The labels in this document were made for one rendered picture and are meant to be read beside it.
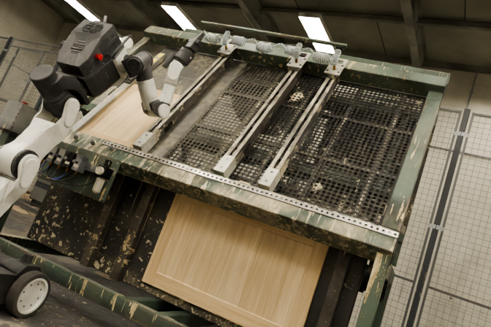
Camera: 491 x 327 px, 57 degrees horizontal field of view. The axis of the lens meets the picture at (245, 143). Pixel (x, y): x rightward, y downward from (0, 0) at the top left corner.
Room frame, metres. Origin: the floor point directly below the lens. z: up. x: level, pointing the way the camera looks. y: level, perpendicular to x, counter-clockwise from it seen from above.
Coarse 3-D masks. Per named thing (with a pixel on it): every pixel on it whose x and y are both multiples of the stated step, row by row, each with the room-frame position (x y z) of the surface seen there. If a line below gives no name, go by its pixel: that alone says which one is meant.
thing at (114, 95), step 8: (136, 80) 3.02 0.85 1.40; (120, 88) 2.96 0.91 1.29; (128, 88) 2.98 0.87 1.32; (112, 96) 2.91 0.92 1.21; (104, 104) 2.86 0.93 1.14; (88, 112) 2.82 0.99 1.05; (96, 112) 2.81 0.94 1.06; (80, 120) 2.78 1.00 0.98; (88, 120) 2.78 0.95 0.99; (72, 128) 2.74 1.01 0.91; (80, 128) 2.75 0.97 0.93
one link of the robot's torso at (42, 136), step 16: (48, 112) 2.27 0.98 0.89; (64, 112) 2.17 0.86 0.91; (32, 128) 2.17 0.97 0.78; (48, 128) 2.15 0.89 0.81; (64, 128) 2.21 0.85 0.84; (16, 144) 2.12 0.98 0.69; (32, 144) 2.11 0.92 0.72; (48, 144) 2.19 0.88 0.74; (0, 160) 2.08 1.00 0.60; (16, 160) 2.06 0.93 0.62; (16, 176) 2.09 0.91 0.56
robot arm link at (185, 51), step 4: (192, 40) 2.40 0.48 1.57; (196, 40) 2.37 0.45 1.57; (188, 44) 2.43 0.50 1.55; (192, 44) 2.38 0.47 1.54; (196, 44) 2.39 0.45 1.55; (200, 44) 2.38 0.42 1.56; (184, 48) 2.39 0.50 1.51; (188, 48) 2.41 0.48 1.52; (192, 48) 2.39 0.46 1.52; (196, 48) 2.40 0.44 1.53; (180, 52) 2.39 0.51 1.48; (184, 52) 2.39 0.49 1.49; (188, 52) 2.39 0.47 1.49; (192, 52) 2.41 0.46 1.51; (196, 52) 2.41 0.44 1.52; (188, 56) 2.39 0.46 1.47; (192, 56) 2.41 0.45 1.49
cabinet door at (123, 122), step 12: (120, 96) 2.93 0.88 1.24; (132, 96) 2.92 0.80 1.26; (108, 108) 2.86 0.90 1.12; (120, 108) 2.85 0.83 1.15; (132, 108) 2.84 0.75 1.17; (96, 120) 2.79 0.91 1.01; (108, 120) 2.78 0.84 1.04; (120, 120) 2.77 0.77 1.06; (132, 120) 2.75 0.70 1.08; (144, 120) 2.74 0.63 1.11; (84, 132) 2.73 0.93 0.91; (96, 132) 2.72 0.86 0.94; (108, 132) 2.71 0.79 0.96; (120, 132) 2.69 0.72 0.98; (132, 132) 2.68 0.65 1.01; (120, 144) 2.62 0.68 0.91
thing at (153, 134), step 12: (228, 36) 2.90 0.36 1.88; (228, 48) 2.99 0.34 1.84; (216, 60) 2.98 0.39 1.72; (228, 60) 3.01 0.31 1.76; (204, 72) 2.90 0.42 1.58; (216, 72) 2.93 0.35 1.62; (192, 84) 2.83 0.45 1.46; (204, 84) 2.84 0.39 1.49; (180, 96) 2.76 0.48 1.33; (192, 96) 2.77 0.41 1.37; (180, 108) 2.71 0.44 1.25; (156, 120) 2.63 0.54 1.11; (168, 120) 2.64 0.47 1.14; (144, 132) 2.57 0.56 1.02; (156, 132) 2.58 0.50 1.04; (132, 144) 2.52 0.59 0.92; (144, 144) 2.52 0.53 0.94
